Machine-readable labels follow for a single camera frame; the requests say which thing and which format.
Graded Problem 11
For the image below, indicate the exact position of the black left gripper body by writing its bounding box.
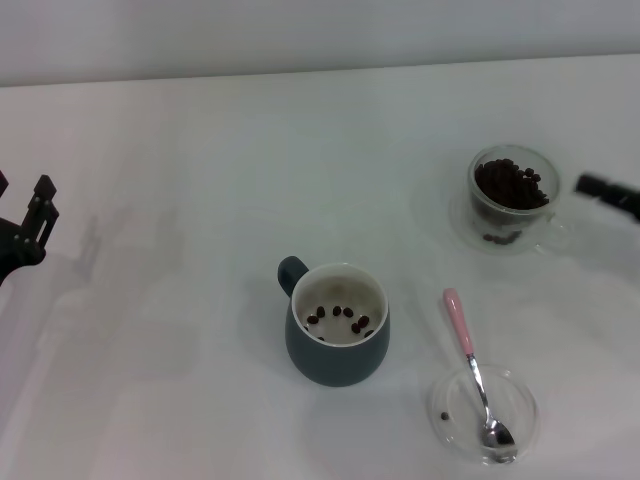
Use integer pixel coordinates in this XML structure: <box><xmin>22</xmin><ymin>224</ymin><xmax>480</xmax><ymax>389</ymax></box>
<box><xmin>0</xmin><ymin>214</ymin><xmax>47</xmax><ymax>289</ymax></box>

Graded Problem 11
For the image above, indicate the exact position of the pink-handled metal spoon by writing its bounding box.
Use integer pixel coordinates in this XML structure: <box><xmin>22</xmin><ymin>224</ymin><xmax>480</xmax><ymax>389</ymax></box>
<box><xmin>442</xmin><ymin>287</ymin><xmax>517</xmax><ymax>450</ymax></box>

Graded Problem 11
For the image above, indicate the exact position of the teal ceramic mug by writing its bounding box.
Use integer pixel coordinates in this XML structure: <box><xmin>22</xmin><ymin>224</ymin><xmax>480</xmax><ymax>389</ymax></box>
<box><xmin>277</xmin><ymin>255</ymin><xmax>392</xmax><ymax>388</ymax></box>

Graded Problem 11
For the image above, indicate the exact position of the pile of coffee beans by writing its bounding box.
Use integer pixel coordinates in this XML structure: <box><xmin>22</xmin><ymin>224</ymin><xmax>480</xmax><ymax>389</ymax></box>
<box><xmin>473</xmin><ymin>157</ymin><xmax>550</xmax><ymax>246</ymax></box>

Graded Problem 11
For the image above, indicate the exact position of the small clear glass dish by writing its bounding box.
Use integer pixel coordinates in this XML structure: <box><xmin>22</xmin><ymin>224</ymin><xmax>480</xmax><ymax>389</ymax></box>
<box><xmin>428</xmin><ymin>364</ymin><xmax>541</xmax><ymax>466</ymax></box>

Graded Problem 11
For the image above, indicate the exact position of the clear double-wall glass cup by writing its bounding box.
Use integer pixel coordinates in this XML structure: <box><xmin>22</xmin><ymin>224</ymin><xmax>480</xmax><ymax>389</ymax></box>
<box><xmin>448</xmin><ymin>143</ymin><xmax>572</xmax><ymax>257</ymax></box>

